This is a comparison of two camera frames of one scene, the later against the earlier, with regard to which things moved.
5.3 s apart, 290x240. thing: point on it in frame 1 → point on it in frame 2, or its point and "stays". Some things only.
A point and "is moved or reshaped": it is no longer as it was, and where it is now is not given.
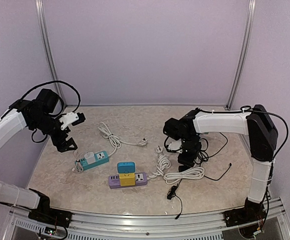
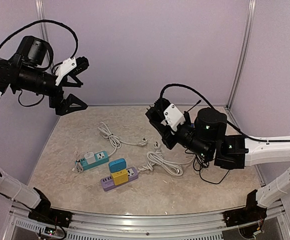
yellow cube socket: x=127 y=179 → x=120 y=177
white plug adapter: x=90 y=157 stays
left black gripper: x=62 y=147 → x=62 y=108
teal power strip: x=100 y=158 stays
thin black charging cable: x=225 y=172 is moved or reshaped
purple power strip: x=141 y=180 → x=107 y=183
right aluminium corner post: x=250 y=19 stays
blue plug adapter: x=126 y=167 → x=117 y=165
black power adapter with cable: x=171 y=193 → x=186 y=114
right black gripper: x=187 y=161 → x=164 y=131
